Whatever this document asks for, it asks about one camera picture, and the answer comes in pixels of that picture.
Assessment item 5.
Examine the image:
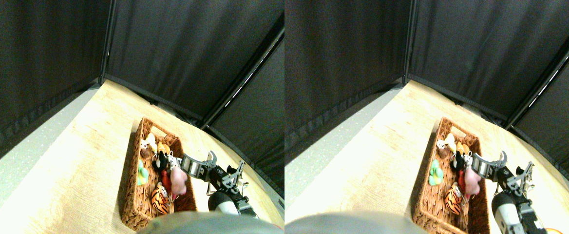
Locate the pink plush toy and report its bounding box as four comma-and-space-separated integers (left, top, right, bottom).
170, 166, 188, 198
464, 166, 482, 198

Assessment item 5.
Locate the black and white plush toy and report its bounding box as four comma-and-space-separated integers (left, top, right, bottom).
450, 152, 465, 171
153, 152, 168, 171

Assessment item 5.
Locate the large green plush toy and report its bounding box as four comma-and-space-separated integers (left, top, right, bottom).
136, 161, 150, 187
428, 161, 444, 187

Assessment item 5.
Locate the tiger striped plush toy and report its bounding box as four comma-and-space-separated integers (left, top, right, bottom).
444, 183, 466, 215
151, 183, 172, 215

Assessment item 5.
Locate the brown wicker basket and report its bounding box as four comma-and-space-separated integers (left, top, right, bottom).
411, 117, 491, 234
120, 117, 198, 231

